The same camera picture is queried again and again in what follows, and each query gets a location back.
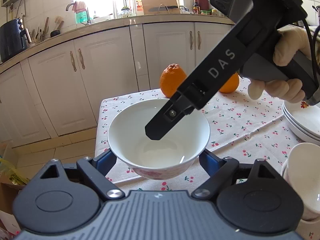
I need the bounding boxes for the small white bowl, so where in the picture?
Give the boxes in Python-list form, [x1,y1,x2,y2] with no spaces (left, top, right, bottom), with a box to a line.
[280,142,320,222]

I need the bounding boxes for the cardboard box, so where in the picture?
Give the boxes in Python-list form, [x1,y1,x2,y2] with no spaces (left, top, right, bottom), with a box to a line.
[0,174,28,240]

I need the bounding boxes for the white kitchen cabinets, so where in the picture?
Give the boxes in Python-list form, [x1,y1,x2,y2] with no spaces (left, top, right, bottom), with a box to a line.
[0,15,235,148]

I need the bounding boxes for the wooden cutting board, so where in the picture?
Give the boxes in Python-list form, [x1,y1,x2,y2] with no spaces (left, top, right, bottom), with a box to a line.
[142,0,180,15]

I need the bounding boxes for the green dish soap bottle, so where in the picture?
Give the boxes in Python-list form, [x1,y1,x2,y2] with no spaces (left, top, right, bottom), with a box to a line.
[73,2,88,24]

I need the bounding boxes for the white plate with fruit print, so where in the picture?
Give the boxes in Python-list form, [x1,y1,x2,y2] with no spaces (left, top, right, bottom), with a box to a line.
[282,101,319,145]

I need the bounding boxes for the black air fryer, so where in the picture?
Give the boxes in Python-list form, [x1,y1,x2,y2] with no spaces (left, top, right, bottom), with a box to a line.
[0,18,31,62]

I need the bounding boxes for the orange without leaves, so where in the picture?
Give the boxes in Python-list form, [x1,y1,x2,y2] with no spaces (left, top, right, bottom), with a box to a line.
[159,63,187,98]

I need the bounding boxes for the white bowl pink flowers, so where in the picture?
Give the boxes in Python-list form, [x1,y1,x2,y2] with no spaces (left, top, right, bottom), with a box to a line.
[107,99,210,180]

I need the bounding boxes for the yellow plastic bag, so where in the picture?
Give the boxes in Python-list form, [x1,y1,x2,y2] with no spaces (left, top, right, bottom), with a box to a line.
[1,158,30,186]

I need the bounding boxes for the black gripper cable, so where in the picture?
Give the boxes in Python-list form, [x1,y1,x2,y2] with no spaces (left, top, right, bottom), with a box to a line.
[302,18,320,81]

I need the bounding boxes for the orange with green leaves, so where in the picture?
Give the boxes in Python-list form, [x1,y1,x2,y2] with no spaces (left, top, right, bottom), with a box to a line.
[219,73,240,94]

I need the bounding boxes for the right hand beige glove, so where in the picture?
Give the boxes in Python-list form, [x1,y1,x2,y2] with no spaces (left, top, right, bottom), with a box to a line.
[247,26,320,104]

